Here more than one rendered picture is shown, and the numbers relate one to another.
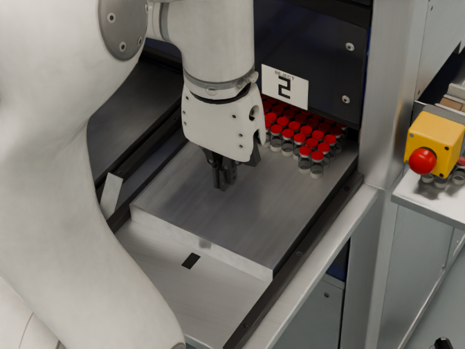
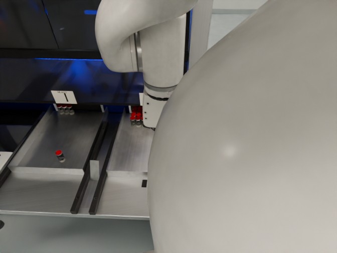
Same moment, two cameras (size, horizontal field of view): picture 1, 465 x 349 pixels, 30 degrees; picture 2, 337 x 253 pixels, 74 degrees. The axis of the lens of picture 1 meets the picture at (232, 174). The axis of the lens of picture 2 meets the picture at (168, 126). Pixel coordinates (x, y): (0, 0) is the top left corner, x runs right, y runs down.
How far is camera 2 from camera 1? 63 cm
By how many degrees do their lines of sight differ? 23
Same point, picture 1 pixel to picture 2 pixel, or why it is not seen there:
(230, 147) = not seen: hidden behind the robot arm
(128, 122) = (83, 137)
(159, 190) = (113, 159)
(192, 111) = (151, 110)
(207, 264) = not seen: hidden behind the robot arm
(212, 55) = (171, 69)
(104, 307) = not seen: outside the picture
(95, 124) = (68, 142)
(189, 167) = (120, 145)
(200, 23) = (165, 48)
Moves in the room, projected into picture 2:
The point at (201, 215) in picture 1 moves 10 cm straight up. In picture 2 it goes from (137, 162) to (134, 143)
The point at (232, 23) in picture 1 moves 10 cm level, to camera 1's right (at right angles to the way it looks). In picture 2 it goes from (181, 45) to (223, 34)
